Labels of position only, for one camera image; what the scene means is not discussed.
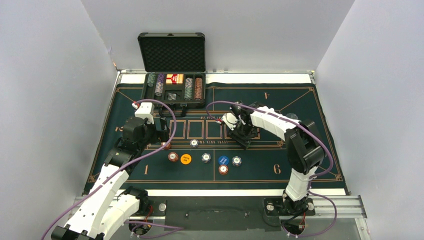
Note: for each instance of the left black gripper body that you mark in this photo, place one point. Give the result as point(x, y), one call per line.
point(151, 134)

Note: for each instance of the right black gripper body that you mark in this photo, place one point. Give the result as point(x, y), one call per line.
point(247, 131)

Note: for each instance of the blue small blind button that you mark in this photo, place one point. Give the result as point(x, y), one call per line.
point(223, 160)

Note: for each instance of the yellow big blind button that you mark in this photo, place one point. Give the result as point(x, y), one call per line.
point(186, 159)

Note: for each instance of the orange poker chip stack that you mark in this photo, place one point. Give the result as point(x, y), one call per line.
point(167, 146)

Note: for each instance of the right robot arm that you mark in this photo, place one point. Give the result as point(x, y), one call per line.
point(305, 151)

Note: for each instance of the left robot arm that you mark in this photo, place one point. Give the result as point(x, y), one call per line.
point(95, 219)

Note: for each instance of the clear bag in case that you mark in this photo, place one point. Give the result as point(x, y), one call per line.
point(172, 96)

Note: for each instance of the green poker table mat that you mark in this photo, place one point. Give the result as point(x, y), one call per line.
point(264, 164)

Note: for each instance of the purple chip row in case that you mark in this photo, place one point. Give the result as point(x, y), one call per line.
point(158, 91)

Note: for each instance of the red playing card box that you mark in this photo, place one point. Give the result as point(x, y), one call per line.
point(174, 79)

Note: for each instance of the green chip row in case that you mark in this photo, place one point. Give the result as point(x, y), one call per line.
point(151, 79)

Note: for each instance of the blue chip row in case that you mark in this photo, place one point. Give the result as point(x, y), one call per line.
point(188, 88)

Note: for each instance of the orange chip row in case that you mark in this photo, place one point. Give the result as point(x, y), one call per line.
point(198, 88)

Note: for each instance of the black poker chip case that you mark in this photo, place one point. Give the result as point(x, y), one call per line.
point(174, 53)

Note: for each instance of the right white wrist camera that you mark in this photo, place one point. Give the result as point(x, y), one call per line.
point(230, 120)

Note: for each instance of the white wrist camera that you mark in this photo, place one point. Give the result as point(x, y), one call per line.
point(230, 120)
point(144, 110)

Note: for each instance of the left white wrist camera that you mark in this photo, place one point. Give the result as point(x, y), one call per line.
point(144, 110)

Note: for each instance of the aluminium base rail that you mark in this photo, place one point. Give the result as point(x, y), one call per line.
point(247, 218)

